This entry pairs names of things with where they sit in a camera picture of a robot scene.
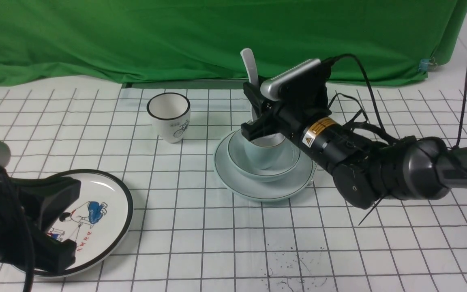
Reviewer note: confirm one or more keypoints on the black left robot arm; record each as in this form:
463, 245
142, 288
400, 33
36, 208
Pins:
43, 202

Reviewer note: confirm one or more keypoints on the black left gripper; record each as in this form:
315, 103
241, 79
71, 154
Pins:
21, 219

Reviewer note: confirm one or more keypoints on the white cup with bicycle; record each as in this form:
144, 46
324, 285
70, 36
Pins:
169, 115

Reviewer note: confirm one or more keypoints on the pale green plate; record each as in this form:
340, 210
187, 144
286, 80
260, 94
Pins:
294, 171

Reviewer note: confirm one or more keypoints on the white black-rimmed picture plate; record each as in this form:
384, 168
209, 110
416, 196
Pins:
93, 209

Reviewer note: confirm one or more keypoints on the blue binder clip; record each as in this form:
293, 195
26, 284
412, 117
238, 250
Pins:
427, 65

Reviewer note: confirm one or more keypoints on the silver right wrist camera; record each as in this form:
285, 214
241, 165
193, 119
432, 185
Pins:
272, 88

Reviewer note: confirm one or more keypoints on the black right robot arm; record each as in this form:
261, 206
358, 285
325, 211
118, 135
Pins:
366, 164

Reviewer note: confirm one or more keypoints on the pale blue cup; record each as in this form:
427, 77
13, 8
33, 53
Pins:
262, 152

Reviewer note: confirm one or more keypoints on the plain white spoon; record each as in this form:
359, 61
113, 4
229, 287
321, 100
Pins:
250, 66

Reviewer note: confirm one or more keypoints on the green backdrop cloth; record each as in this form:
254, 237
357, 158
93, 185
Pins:
132, 41

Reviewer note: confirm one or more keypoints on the pale green bowl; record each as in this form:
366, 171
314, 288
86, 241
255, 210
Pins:
270, 168

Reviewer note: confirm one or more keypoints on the grey metal bar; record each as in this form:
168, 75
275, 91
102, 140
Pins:
207, 83

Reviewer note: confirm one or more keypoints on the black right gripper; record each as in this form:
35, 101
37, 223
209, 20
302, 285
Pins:
309, 92

